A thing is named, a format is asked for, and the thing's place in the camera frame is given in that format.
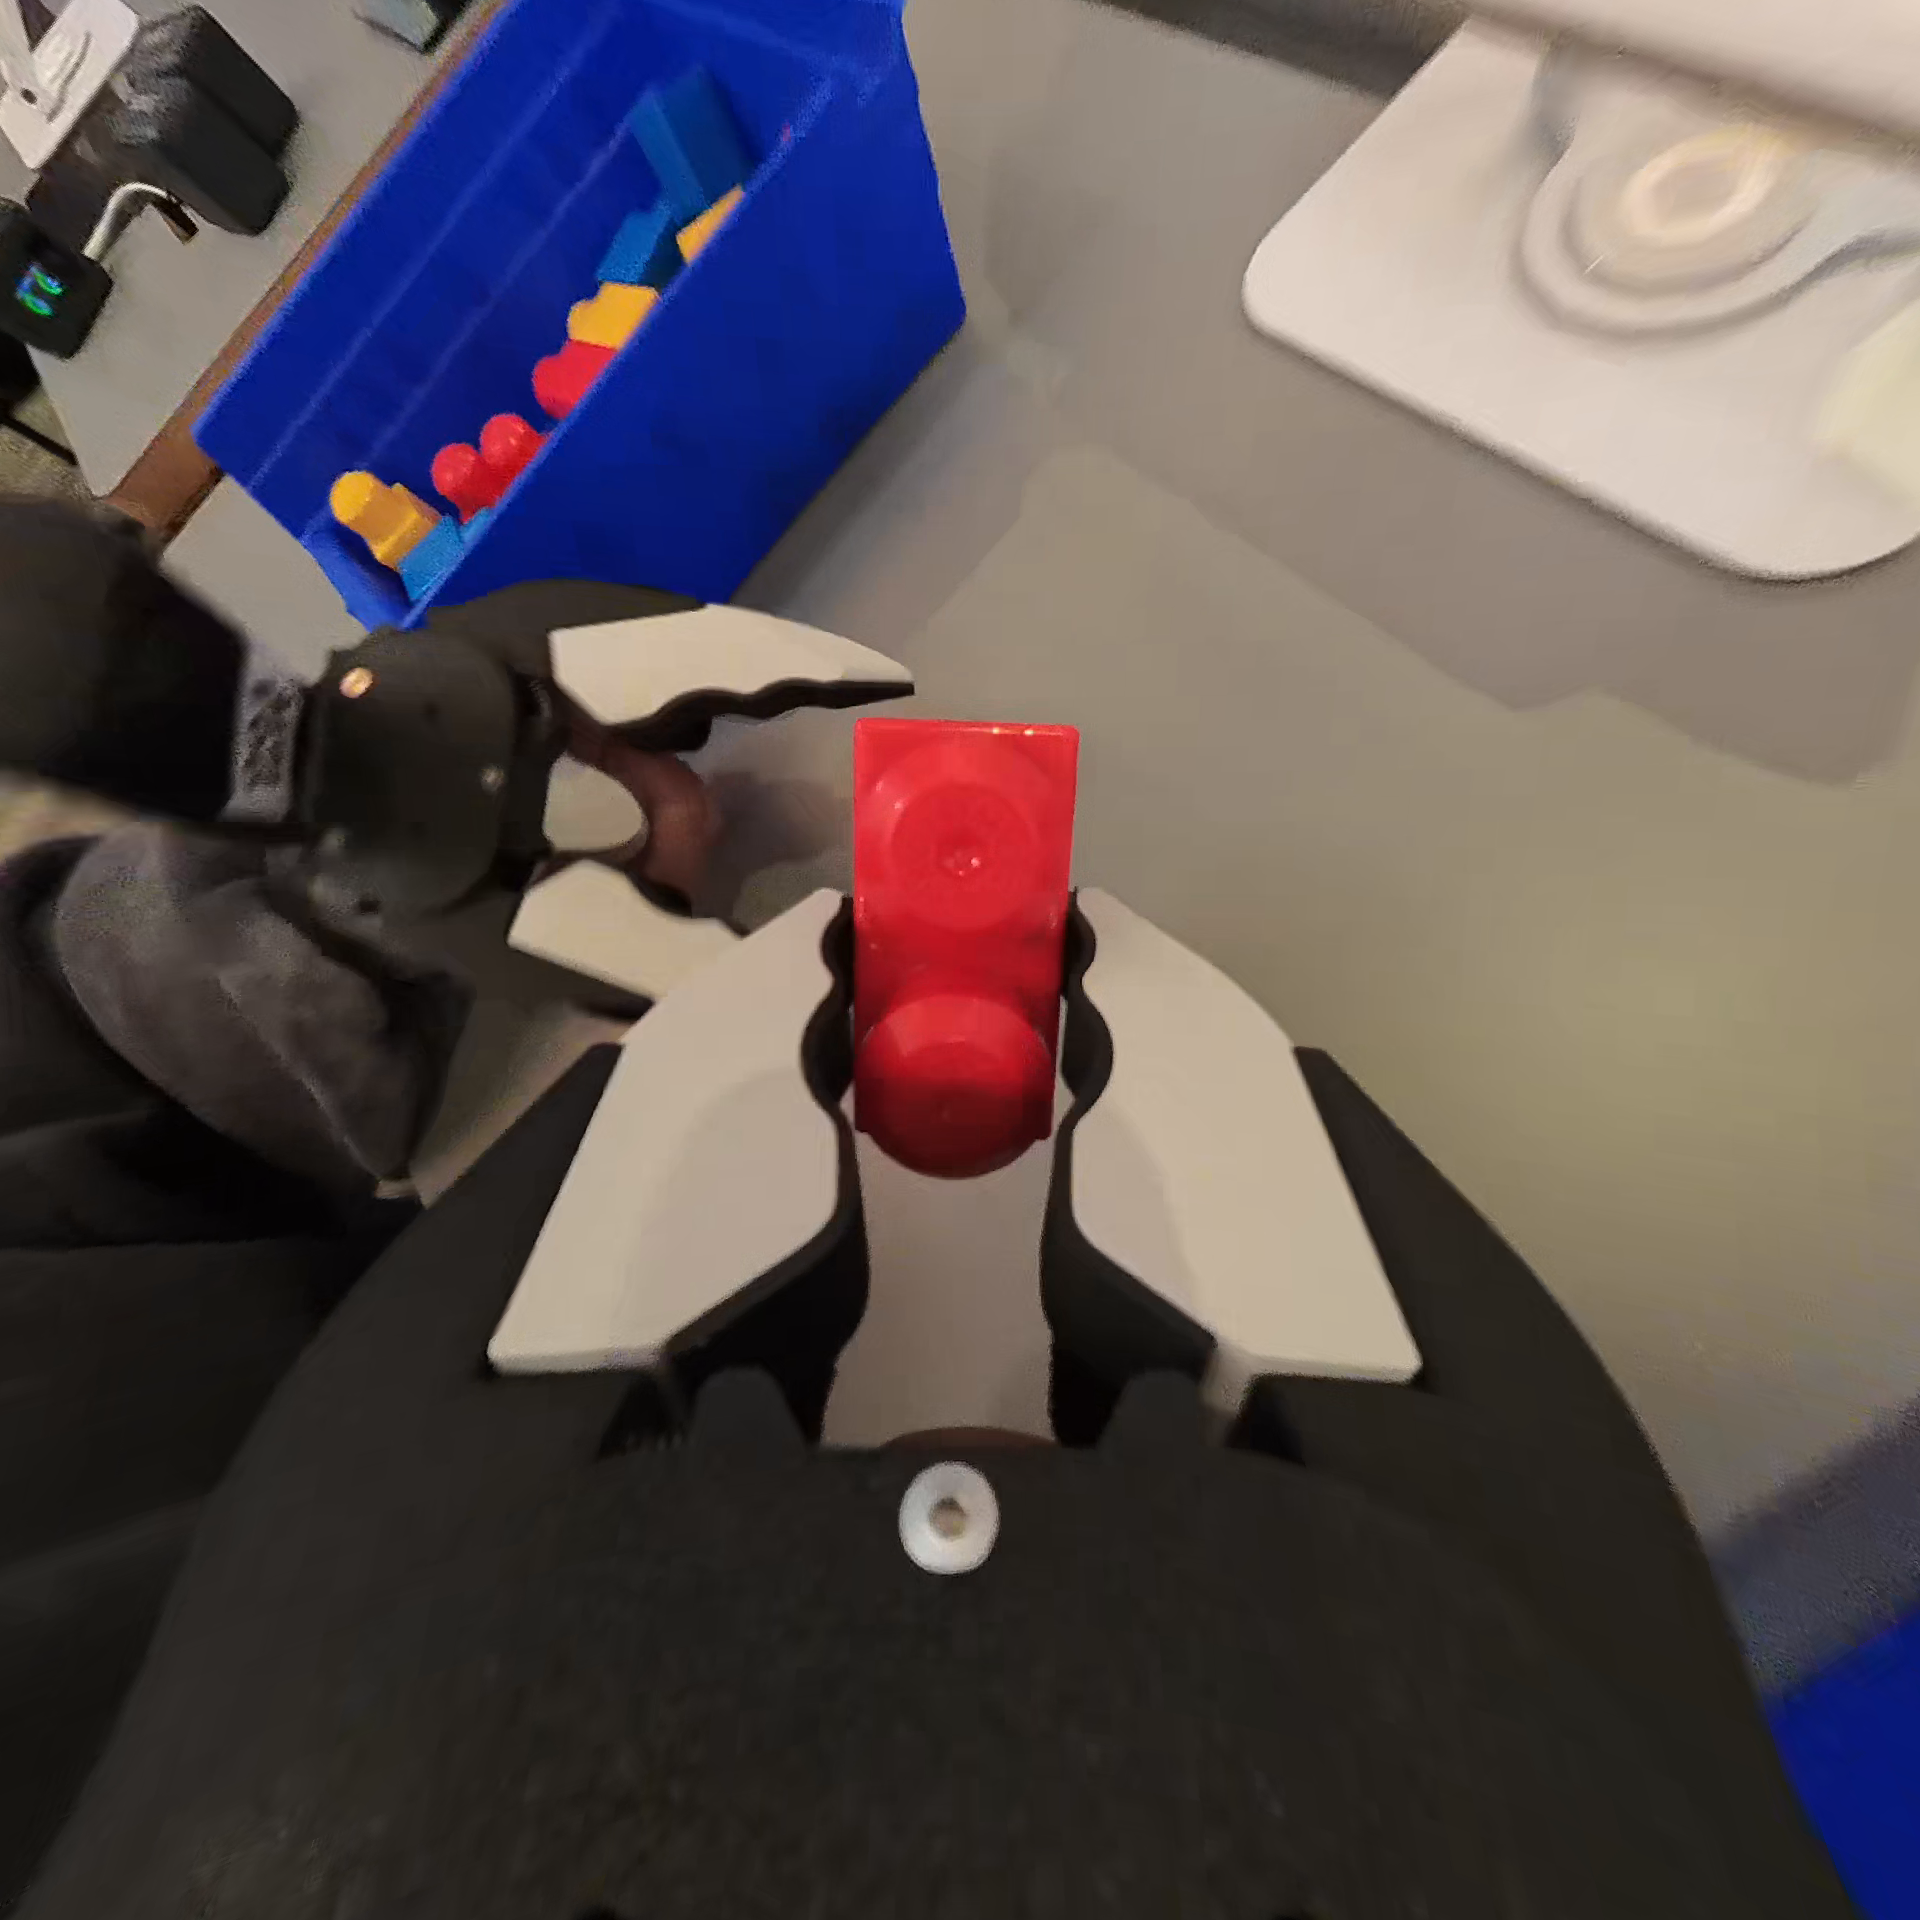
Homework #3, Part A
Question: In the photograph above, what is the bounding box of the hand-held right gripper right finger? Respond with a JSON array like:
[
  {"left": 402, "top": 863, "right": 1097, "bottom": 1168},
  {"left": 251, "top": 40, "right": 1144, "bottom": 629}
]
[{"left": 1040, "top": 887, "right": 1425, "bottom": 1448}]

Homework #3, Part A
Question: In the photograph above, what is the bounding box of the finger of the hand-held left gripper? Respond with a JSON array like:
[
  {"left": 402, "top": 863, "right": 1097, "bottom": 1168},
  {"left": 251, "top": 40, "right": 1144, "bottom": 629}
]
[
  {"left": 507, "top": 862, "right": 745, "bottom": 1010},
  {"left": 546, "top": 603, "right": 917, "bottom": 752}
]

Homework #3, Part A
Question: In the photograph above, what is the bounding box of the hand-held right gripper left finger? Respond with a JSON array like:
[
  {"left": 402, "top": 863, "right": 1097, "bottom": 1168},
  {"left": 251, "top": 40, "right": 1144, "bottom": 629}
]
[{"left": 488, "top": 887, "right": 873, "bottom": 1445}]

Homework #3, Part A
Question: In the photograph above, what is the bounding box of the blue plastic storage bin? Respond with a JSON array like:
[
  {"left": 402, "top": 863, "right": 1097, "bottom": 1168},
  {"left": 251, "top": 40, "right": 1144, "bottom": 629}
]
[
  {"left": 195, "top": 0, "right": 968, "bottom": 632},
  {"left": 1763, "top": 1621, "right": 1920, "bottom": 1920}
]

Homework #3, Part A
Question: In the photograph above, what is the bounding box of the red two-stud toy block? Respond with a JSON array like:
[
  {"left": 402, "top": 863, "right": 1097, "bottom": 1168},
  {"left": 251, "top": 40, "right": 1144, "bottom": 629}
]
[{"left": 850, "top": 718, "right": 1082, "bottom": 1180}]

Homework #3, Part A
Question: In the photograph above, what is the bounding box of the pile of colourful toy blocks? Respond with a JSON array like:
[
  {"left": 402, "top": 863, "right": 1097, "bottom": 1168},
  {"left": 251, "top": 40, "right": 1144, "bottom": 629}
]
[{"left": 328, "top": 66, "right": 754, "bottom": 602}]

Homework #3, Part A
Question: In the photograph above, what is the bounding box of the grey desk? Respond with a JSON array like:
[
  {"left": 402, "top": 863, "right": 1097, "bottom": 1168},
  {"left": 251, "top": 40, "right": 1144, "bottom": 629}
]
[{"left": 181, "top": 0, "right": 1920, "bottom": 1696}]

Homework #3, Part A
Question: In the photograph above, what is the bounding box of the person's left hand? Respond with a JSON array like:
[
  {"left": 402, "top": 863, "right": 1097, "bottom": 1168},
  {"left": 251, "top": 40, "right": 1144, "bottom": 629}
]
[{"left": 574, "top": 743, "right": 724, "bottom": 916}]

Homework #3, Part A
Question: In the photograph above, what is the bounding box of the black device green display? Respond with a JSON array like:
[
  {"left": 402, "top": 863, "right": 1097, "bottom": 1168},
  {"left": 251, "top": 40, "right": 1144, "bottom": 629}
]
[{"left": 0, "top": 200, "right": 114, "bottom": 358}]

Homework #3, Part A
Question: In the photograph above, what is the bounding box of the black box device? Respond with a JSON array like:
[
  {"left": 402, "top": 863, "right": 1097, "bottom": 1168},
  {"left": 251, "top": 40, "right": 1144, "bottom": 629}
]
[{"left": 30, "top": 6, "right": 300, "bottom": 232}]

